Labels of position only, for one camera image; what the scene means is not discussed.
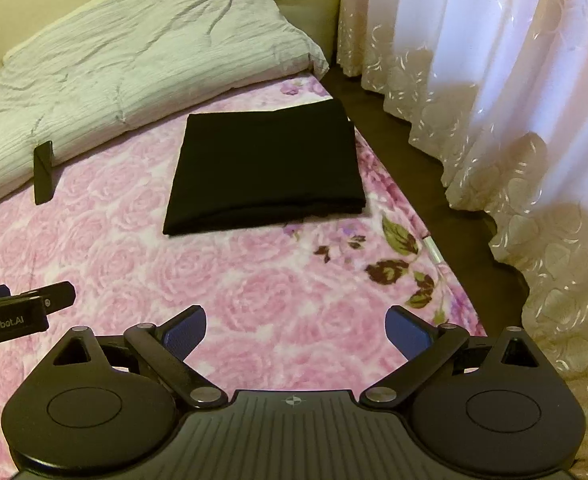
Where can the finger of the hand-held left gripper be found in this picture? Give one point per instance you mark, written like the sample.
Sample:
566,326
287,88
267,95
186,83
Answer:
59,296

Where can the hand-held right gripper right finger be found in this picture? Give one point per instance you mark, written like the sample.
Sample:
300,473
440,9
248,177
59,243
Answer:
407,332

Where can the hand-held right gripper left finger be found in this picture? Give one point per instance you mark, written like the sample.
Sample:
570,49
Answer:
186,332

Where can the black garment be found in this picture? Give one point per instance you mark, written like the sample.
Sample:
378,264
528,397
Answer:
269,165

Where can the pink floral blanket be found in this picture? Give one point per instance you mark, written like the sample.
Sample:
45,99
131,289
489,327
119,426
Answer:
174,270

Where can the white plastic strip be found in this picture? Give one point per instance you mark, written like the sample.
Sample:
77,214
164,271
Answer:
433,249

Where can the grey ribbed duvet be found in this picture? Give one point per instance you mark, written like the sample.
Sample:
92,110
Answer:
124,60

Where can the white patterned curtain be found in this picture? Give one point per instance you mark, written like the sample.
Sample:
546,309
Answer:
498,85

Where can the round cream side table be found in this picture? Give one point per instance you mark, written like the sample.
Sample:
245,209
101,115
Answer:
306,10

